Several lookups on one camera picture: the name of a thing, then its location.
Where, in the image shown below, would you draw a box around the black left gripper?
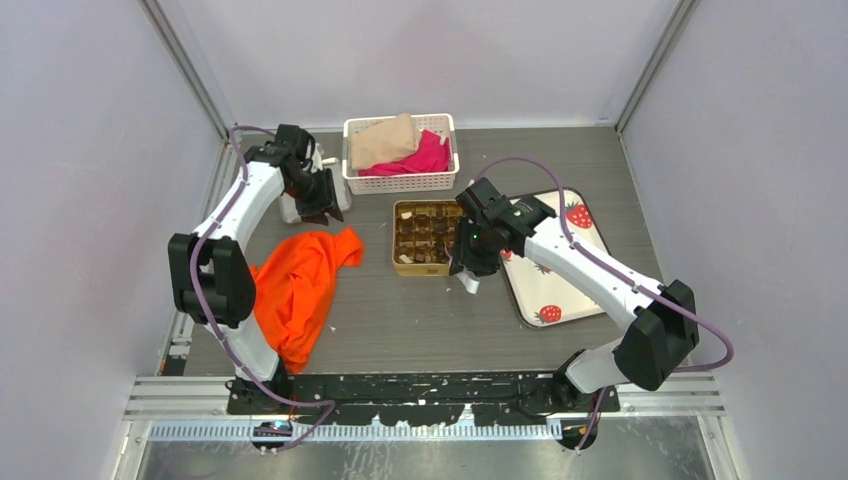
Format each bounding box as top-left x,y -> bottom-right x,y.
286,166 -> 343,226

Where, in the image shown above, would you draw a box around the silver box lid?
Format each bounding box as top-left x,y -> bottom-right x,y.
279,150 -> 352,225

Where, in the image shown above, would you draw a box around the metal tongs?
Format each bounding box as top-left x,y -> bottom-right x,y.
456,269 -> 480,295

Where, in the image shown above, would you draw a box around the gold chocolate tray box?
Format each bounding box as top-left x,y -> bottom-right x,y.
390,200 -> 462,277

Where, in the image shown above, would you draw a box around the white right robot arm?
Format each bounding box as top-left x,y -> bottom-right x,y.
450,178 -> 699,411

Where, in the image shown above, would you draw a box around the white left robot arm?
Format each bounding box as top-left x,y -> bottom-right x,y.
167,124 -> 352,413

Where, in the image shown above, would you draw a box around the pink cloth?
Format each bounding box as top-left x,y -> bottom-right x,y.
358,130 -> 452,176

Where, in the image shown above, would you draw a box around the strawberry pattern tray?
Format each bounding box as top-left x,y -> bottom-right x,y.
501,188 -> 607,328

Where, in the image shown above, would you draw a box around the beige cloth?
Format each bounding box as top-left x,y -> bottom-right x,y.
349,113 -> 422,171

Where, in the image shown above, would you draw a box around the white plastic basket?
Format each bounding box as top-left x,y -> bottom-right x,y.
341,113 -> 460,195

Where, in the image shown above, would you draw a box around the orange cloth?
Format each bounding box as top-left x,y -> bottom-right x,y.
249,227 -> 365,374

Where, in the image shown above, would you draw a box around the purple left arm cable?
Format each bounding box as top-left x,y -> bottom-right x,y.
188,124 -> 336,454

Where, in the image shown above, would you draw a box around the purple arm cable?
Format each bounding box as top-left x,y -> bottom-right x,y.
188,124 -> 336,454
471,156 -> 735,452

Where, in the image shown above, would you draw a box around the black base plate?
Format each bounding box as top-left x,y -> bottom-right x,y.
225,371 -> 620,427

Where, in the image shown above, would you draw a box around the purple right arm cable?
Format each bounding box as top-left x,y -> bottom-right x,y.
471,156 -> 735,452

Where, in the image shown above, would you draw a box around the white slotted cable duct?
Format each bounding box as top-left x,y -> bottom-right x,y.
147,419 -> 562,443

